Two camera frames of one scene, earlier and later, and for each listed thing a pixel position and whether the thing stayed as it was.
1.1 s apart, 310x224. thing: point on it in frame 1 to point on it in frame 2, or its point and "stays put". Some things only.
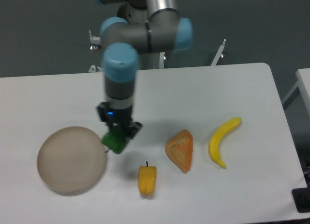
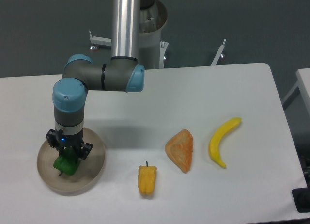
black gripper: (110, 115) to (61, 142)
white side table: (303, 82) stays put
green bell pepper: (115, 139) to (68, 162)
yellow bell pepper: (147, 179) stays put
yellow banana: (214, 146) stays put
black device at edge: (301, 197) stays put
